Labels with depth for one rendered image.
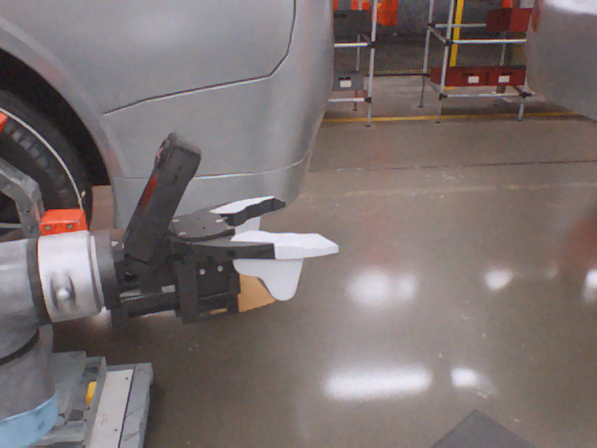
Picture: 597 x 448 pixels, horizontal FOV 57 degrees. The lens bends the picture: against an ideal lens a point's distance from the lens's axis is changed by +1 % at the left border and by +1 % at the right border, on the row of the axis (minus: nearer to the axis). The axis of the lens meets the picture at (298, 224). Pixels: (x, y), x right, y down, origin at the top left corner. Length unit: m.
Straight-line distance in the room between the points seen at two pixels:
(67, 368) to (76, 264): 1.57
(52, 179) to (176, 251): 1.04
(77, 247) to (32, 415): 0.16
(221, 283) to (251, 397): 1.64
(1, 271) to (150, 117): 1.10
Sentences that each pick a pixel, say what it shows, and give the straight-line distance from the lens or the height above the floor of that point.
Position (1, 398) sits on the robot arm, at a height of 1.13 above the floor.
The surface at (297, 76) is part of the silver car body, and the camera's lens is 1.56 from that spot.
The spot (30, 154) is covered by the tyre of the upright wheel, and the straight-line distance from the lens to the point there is 1.49.
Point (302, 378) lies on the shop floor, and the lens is 2.20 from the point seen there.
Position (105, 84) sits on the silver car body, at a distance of 1.55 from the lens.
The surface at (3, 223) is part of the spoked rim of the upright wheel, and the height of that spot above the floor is 0.84.
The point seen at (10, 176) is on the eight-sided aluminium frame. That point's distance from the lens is 1.45.
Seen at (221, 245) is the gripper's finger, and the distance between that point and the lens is 0.47.
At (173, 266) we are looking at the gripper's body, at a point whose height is 1.22.
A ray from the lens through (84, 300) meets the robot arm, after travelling 0.49.
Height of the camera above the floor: 1.47
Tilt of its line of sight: 26 degrees down
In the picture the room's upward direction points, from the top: straight up
